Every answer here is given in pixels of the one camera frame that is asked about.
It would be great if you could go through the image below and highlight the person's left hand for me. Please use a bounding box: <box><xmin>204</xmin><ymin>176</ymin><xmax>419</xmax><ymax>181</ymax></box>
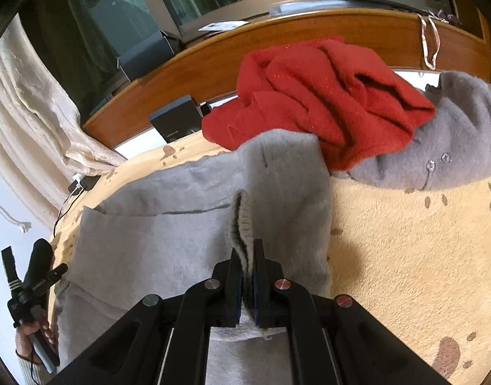
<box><xmin>15</xmin><ymin>320</ymin><xmax>56</xmax><ymax>366</ymax></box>

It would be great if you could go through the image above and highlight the wooden headboard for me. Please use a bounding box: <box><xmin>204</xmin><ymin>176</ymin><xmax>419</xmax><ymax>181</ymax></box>
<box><xmin>82</xmin><ymin>5</ymin><xmax>491</xmax><ymax>150</ymax></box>

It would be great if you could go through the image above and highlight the yellow paw-print blanket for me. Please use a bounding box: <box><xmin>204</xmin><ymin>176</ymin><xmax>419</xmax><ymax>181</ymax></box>
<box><xmin>49</xmin><ymin>132</ymin><xmax>491</xmax><ymax>385</ymax></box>

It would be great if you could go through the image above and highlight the white power strip with chargers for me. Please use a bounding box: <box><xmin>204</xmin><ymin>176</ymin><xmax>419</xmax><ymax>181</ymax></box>
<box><xmin>53</xmin><ymin>172</ymin><xmax>98</xmax><ymax>234</ymax></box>

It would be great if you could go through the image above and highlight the cream curtain with cord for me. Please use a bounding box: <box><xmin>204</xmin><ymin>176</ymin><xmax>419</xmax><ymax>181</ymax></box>
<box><xmin>0</xmin><ymin>18</ymin><xmax>128</xmax><ymax>230</ymax></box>

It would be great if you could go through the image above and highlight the dark grey snap cardigan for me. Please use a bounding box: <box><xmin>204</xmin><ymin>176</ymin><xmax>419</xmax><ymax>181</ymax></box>
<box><xmin>329</xmin><ymin>70</ymin><xmax>491</xmax><ymax>192</ymax></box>

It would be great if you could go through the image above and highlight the light grey sweater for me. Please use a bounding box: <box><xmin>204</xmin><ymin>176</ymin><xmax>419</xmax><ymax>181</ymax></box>
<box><xmin>53</xmin><ymin>129</ymin><xmax>333</xmax><ymax>385</ymax></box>

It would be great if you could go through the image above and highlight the white curtain cord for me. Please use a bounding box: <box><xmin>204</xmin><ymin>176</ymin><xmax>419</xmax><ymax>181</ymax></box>
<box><xmin>0</xmin><ymin>192</ymin><xmax>34</xmax><ymax>234</ymax></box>

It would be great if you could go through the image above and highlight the pink ribbon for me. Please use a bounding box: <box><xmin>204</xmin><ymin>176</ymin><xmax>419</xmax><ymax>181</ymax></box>
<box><xmin>415</xmin><ymin>7</ymin><xmax>457</xmax><ymax>71</ymax></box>

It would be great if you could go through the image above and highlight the person's left forearm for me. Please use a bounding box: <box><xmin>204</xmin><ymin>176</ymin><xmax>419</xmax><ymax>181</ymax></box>
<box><xmin>15</xmin><ymin>349</ymin><xmax>50</xmax><ymax>385</ymax></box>

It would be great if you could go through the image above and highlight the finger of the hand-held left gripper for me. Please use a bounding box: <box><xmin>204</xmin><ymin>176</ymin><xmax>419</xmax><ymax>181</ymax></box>
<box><xmin>42</xmin><ymin>263</ymin><xmax>69</xmax><ymax>288</ymax></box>
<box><xmin>24</xmin><ymin>238</ymin><xmax>54</xmax><ymax>290</ymax></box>

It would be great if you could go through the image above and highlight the red knit sweater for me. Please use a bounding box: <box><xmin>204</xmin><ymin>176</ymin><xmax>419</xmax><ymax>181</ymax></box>
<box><xmin>201</xmin><ymin>35</ymin><xmax>437</xmax><ymax>171</ymax></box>

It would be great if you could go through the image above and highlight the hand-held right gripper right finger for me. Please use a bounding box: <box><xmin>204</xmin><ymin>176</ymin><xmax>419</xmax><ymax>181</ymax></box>
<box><xmin>252</xmin><ymin>238</ymin><xmax>451</xmax><ymax>385</ymax></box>

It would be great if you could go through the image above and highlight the clear plastic package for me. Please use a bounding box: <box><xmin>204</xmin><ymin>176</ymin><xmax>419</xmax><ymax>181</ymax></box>
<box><xmin>269</xmin><ymin>0</ymin><xmax>343</xmax><ymax>17</ymax></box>

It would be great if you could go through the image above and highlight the dark flat case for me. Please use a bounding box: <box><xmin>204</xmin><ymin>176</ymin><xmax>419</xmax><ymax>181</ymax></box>
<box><xmin>339</xmin><ymin>0</ymin><xmax>427</xmax><ymax>13</ymax></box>

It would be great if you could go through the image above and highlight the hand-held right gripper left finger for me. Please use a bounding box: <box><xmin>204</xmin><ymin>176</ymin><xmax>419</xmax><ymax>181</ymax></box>
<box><xmin>49</xmin><ymin>249</ymin><xmax>244</xmax><ymax>385</ymax></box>

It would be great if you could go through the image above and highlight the black box with grey lid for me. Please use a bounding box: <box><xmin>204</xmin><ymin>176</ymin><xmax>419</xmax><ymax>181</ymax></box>
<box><xmin>149</xmin><ymin>95</ymin><xmax>203</xmax><ymax>143</ymax></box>

